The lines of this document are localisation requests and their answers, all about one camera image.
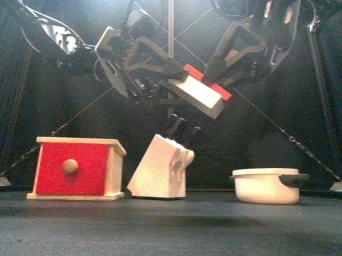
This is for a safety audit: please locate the toy salmon sushi block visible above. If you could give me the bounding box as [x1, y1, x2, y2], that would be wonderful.
[160, 63, 233, 120]

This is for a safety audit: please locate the pale wooden knife block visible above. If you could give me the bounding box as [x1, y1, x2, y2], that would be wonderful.
[125, 133, 196, 200]

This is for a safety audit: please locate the wooden box with red drawer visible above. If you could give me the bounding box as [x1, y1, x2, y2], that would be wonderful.
[25, 136, 128, 202]

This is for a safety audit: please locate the white toy pot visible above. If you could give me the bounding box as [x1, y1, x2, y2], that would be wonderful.
[229, 167, 310, 205]

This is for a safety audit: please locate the black toy knife handle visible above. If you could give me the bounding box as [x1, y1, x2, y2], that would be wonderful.
[167, 117, 188, 142]
[181, 126, 201, 150]
[161, 113, 179, 138]

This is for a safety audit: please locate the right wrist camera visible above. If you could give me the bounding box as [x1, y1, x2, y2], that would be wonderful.
[213, 0, 252, 19]

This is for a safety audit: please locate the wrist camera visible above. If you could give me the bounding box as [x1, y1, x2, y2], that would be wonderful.
[125, 8, 160, 38]
[213, 0, 252, 19]

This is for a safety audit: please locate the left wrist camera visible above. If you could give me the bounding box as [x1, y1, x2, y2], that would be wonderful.
[125, 8, 160, 38]

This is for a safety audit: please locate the vertical metal frame pole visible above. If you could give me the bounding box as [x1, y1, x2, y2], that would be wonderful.
[167, 0, 175, 118]

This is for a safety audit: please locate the thin diagonal brace wire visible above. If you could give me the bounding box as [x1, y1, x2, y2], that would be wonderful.
[129, 0, 342, 183]
[0, 6, 215, 177]

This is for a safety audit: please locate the slanted metal frame strut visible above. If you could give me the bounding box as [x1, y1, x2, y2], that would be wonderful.
[306, 19, 342, 183]

